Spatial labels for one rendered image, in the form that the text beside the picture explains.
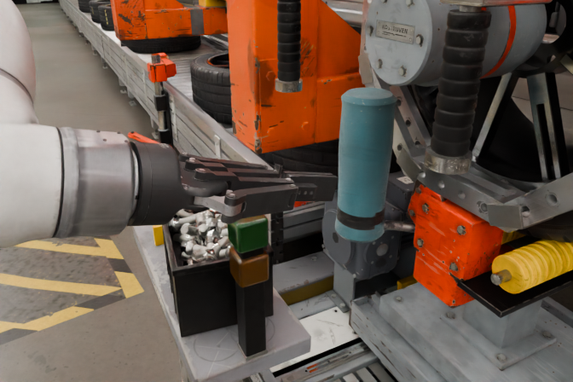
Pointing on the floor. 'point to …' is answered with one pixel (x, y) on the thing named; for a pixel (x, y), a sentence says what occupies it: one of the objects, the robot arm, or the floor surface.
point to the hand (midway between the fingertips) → (308, 186)
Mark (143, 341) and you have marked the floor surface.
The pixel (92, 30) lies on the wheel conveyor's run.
